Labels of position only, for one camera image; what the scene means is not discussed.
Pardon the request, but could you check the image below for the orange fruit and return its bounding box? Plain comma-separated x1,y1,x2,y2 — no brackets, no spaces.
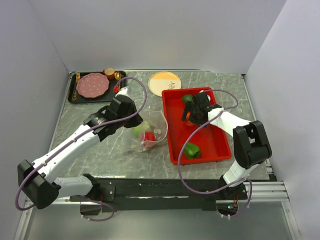
184,118,196,127

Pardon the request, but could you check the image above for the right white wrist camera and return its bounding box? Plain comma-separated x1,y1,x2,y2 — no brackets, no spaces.
199,90,211,102

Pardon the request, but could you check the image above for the gold spoon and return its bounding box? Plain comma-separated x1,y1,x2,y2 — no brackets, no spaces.
114,71,123,89

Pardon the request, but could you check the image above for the clear zip top bag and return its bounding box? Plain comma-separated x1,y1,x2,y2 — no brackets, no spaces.
123,109,168,152

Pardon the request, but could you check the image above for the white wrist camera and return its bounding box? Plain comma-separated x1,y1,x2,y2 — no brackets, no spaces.
199,90,211,102
115,86,132,99

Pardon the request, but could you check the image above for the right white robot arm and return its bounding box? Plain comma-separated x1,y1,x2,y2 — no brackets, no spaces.
181,90,272,199

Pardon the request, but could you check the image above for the orange cup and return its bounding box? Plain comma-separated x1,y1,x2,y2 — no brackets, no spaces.
102,67,116,80

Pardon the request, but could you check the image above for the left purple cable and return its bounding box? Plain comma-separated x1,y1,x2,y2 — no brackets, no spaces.
15,76,148,223

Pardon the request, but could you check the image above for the aluminium rail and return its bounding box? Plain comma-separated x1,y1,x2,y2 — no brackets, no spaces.
25,181,290,204

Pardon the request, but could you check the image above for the pink dotted plate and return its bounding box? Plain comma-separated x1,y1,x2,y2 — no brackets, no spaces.
76,73,110,99

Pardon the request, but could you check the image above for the black serving tray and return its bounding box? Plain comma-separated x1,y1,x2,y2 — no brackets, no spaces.
67,72,118,104

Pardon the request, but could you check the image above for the red apple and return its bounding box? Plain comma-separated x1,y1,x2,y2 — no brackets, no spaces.
140,131,156,142

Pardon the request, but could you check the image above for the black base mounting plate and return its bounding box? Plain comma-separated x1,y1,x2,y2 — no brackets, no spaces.
53,174,247,222

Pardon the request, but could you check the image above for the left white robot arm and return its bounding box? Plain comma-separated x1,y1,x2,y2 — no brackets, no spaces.
17,94,143,209

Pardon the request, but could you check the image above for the green lime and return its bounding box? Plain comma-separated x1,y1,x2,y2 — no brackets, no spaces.
181,94,193,104

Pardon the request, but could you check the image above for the green bell pepper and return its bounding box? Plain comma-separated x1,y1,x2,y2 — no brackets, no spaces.
183,142,201,159

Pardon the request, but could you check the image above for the gold fork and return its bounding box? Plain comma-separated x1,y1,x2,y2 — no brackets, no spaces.
72,72,81,101

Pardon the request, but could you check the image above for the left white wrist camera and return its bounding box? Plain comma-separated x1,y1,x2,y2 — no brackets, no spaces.
115,86,132,99

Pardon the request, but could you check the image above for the beige round plate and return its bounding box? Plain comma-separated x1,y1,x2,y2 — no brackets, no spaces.
148,71,182,97

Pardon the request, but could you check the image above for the light green apple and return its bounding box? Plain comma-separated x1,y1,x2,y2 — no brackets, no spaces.
132,121,151,138

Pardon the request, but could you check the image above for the red plastic bin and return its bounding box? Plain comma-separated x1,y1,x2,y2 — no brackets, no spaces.
162,87,232,165

